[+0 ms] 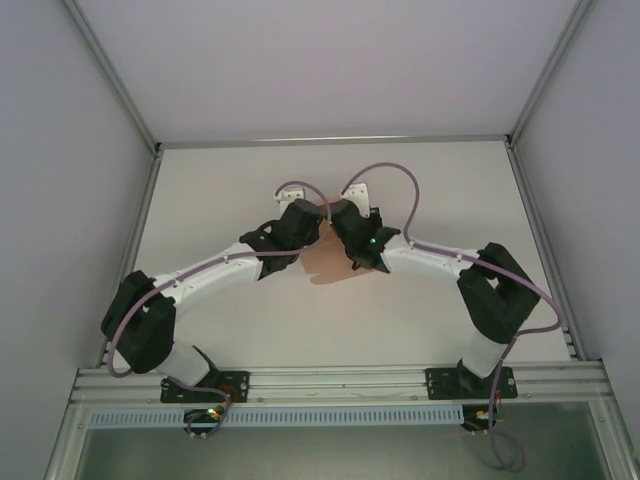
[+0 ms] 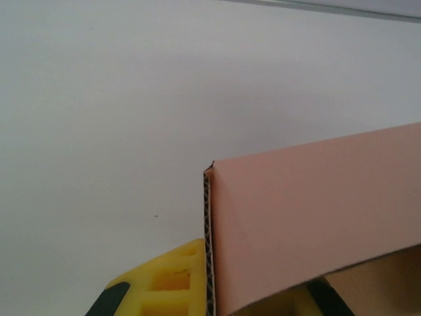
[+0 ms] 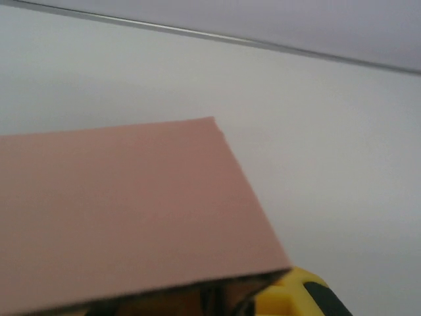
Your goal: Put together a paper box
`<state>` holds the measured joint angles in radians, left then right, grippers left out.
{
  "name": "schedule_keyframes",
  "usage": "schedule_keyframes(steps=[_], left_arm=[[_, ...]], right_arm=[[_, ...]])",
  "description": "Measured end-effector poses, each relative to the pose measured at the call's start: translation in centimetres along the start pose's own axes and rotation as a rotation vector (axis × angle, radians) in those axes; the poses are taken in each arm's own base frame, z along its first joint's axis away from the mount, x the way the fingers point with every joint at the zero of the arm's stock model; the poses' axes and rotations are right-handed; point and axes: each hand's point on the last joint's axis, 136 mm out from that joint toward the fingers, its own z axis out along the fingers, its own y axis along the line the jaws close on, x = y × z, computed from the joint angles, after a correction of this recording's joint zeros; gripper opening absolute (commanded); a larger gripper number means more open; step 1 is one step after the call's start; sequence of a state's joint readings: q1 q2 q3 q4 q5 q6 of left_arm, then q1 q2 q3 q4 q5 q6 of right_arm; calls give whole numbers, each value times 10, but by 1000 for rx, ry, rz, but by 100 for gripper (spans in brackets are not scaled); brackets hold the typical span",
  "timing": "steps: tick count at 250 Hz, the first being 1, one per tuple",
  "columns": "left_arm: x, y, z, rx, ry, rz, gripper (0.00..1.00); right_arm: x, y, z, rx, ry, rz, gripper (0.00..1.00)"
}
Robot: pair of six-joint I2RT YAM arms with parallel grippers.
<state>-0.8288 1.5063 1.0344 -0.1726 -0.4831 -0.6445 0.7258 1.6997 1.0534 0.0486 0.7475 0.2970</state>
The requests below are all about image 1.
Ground pink paper box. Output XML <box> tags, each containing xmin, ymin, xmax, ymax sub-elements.
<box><xmin>299</xmin><ymin>197</ymin><xmax>381</xmax><ymax>287</ymax></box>

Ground aluminium crossbar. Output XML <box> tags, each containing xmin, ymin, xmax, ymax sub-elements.
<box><xmin>158</xmin><ymin>133</ymin><xmax>511</xmax><ymax>149</ymax></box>

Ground left black circuit board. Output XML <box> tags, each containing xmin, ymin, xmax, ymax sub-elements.
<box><xmin>183</xmin><ymin>407</ymin><xmax>227</xmax><ymax>427</ymax></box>

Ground black circuit board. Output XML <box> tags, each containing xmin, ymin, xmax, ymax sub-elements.
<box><xmin>183</xmin><ymin>407</ymin><xmax>227</xmax><ymax>427</ymax></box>
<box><xmin>460</xmin><ymin>404</ymin><xmax>505</xmax><ymax>432</ymax></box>

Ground grey metal panel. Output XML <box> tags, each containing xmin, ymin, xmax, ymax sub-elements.
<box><xmin>74</xmin><ymin>424</ymin><xmax>619</xmax><ymax>480</ymax></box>

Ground right black circuit board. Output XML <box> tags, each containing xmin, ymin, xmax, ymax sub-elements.
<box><xmin>460</xmin><ymin>404</ymin><xmax>505</xmax><ymax>432</ymax></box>

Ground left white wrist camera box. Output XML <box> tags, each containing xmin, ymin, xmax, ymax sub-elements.
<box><xmin>273</xmin><ymin>183</ymin><xmax>306</xmax><ymax>204</ymax></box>

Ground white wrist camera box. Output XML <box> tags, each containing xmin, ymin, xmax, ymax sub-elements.
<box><xmin>341</xmin><ymin>182</ymin><xmax>374</xmax><ymax>219</ymax></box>
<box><xmin>273</xmin><ymin>183</ymin><xmax>306</xmax><ymax>204</ymax></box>

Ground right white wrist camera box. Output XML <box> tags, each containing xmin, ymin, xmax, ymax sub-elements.
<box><xmin>341</xmin><ymin>182</ymin><xmax>374</xmax><ymax>219</ymax></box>

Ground aluminium side rail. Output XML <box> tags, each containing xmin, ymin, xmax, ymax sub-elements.
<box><xmin>505</xmin><ymin>142</ymin><xmax>589</xmax><ymax>362</ymax></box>
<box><xmin>97</xmin><ymin>147</ymin><xmax>164</xmax><ymax>369</ymax></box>

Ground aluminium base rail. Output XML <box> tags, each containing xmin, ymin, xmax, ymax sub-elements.
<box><xmin>69</xmin><ymin>366</ymin><xmax>615</xmax><ymax>405</ymax></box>

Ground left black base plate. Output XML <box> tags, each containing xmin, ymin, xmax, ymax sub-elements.
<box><xmin>159</xmin><ymin>370</ymin><xmax>251</xmax><ymax>404</ymax></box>

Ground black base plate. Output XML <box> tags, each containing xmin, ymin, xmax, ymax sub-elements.
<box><xmin>424</xmin><ymin>367</ymin><xmax>516</xmax><ymax>401</ymax></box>
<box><xmin>159</xmin><ymin>370</ymin><xmax>251</xmax><ymax>404</ymax></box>

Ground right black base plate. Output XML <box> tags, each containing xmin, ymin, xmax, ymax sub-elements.
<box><xmin>424</xmin><ymin>367</ymin><xmax>516</xmax><ymax>401</ymax></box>

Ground pale blue slotted cable duct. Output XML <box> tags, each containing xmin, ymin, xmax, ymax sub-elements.
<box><xmin>88</xmin><ymin>405</ymin><xmax>465</xmax><ymax>430</ymax></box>

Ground aluminium frame post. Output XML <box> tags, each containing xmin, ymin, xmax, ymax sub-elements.
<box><xmin>504</xmin><ymin>0</ymin><xmax>596</xmax><ymax>146</ymax></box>
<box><xmin>62</xmin><ymin>0</ymin><xmax>164</xmax><ymax>151</ymax></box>

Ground aluminium panel frame bar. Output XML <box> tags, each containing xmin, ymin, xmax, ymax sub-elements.
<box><xmin>43</xmin><ymin>402</ymin><xmax>84</xmax><ymax>480</ymax></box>
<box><xmin>589</xmin><ymin>399</ymin><xmax>636</xmax><ymax>480</ymax></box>

